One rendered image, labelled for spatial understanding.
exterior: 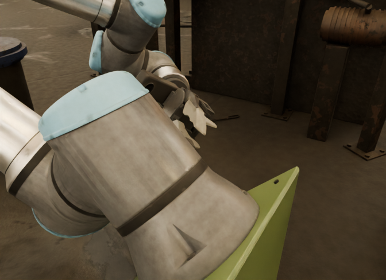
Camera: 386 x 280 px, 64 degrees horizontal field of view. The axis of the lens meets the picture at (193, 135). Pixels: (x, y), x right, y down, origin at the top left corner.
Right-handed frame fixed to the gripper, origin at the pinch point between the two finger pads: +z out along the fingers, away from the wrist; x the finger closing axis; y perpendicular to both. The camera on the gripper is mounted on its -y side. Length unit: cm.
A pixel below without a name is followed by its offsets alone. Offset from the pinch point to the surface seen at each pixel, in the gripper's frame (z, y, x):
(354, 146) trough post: -35, 93, -17
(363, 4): -44, 53, -54
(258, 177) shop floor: -31, 56, 13
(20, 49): -77, -25, 28
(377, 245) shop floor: 7, 68, 1
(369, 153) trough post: -29, 94, -18
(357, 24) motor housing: -45, 57, -49
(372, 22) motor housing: -42, 59, -52
